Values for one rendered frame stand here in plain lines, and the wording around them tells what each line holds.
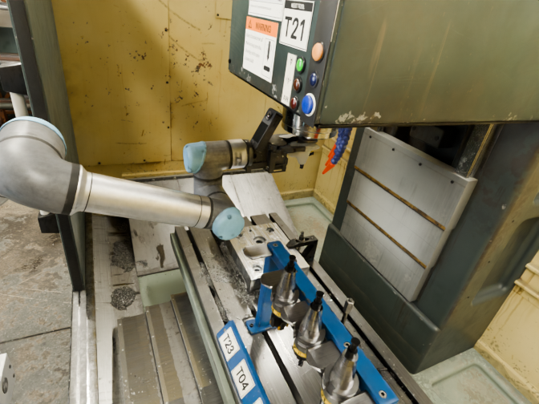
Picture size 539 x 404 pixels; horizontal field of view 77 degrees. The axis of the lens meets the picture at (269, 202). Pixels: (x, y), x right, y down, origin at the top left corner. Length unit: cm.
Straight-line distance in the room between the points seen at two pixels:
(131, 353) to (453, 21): 126
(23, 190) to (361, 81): 58
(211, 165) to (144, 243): 101
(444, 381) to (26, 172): 155
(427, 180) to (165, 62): 129
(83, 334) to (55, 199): 71
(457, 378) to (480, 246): 69
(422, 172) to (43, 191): 105
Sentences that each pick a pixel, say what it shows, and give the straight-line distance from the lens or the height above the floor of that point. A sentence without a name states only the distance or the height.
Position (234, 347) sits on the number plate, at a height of 95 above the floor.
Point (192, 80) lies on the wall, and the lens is 186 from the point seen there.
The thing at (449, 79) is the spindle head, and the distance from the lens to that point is 73.
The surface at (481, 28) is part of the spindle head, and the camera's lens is 75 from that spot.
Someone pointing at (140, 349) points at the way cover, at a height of 72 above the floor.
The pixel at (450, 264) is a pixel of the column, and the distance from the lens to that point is 128.
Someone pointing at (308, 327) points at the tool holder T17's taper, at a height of 125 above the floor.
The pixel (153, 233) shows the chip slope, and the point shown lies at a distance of 181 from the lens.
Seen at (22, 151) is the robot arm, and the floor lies 152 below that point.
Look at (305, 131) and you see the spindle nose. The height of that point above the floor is 151.
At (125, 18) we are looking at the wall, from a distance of 178.
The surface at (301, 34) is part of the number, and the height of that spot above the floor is 175.
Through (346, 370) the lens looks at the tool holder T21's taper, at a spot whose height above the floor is 127.
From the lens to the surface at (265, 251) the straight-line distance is 91.
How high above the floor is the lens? 178
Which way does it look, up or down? 30 degrees down
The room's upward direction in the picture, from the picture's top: 8 degrees clockwise
